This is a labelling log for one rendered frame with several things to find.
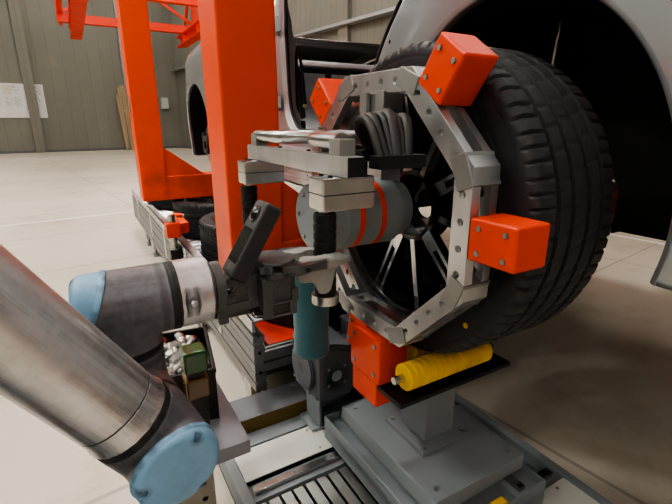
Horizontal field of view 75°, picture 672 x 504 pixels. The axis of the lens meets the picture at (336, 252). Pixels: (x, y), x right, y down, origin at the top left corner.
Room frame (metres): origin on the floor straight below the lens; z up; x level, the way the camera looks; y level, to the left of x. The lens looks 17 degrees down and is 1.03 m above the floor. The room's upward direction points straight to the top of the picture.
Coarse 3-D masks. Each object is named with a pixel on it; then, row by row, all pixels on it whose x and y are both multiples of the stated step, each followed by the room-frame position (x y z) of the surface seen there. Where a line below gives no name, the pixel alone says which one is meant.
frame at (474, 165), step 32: (352, 96) 0.99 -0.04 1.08; (416, 96) 0.80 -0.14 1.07; (352, 128) 1.07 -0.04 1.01; (448, 128) 0.72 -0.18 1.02; (448, 160) 0.72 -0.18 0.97; (480, 160) 0.69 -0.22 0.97; (480, 192) 0.72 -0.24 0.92; (352, 288) 1.02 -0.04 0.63; (448, 288) 0.69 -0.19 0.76; (480, 288) 0.69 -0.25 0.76; (384, 320) 0.85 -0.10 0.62; (416, 320) 0.77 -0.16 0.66; (448, 320) 0.75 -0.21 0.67
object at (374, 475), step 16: (336, 416) 1.14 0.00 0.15; (336, 432) 1.06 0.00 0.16; (352, 432) 1.08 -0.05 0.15; (336, 448) 1.06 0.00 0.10; (352, 448) 0.99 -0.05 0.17; (368, 448) 1.01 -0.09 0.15; (352, 464) 0.99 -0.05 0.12; (368, 464) 0.93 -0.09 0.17; (368, 480) 0.92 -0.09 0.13; (384, 480) 0.90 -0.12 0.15; (512, 480) 0.87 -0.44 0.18; (528, 480) 0.90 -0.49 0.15; (544, 480) 0.88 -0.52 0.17; (384, 496) 0.86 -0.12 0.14; (400, 496) 0.85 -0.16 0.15; (480, 496) 0.85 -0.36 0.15; (496, 496) 0.85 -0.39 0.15; (512, 496) 0.84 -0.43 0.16; (528, 496) 0.84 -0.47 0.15
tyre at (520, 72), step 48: (432, 48) 0.89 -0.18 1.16; (480, 96) 0.78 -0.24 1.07; (528, 96) 0.76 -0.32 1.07; (576, 96) 0.83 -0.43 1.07; (528, 144) 0.70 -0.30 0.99; (576, 144) 0.75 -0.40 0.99; (528, 192) 0.68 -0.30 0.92; (576, 192) 0.72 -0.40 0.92; (576, 240) 0.72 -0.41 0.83; (528, 288) 0.69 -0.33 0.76; (576, 288) 0.77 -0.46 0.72; (432, 336) 0.84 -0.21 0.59; (480, 336) 0.74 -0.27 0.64
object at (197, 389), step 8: (184, 376) 0.65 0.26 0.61; (208, 376) 0.66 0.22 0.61; (184, 384) 0.65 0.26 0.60; (192, 384) 0.64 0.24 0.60; (200, 384) 0.64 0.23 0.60; (208, 384) 0.65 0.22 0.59; (184, 392) 0.65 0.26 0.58; (192, 392) 0.64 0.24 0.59; (200, 392) 0.64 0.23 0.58; (208, 392) 0.65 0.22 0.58; (192, 400) 0.64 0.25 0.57
